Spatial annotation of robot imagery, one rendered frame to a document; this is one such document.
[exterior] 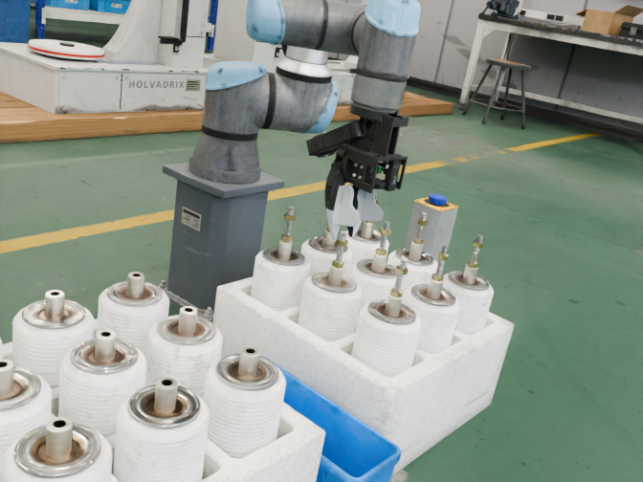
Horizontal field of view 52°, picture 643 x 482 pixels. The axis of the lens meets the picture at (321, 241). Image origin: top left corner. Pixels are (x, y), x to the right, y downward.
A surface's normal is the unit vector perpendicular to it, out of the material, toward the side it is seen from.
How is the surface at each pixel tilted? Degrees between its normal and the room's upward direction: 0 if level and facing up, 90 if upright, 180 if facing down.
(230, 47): 90
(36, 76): 90
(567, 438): 0
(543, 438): 0
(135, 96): 90
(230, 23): 90
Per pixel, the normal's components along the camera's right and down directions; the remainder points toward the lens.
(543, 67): -0.61, 0.18
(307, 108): 0.26, 0.45
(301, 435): 0.16, -0.92
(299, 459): 0.73, 0.35
